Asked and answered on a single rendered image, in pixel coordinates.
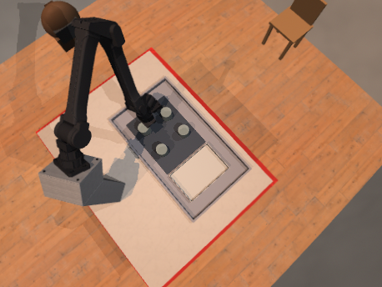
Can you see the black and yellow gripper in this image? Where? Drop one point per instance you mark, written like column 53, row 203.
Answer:
column 146, row 122

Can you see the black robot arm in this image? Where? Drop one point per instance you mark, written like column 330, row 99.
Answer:
column 72, row 130

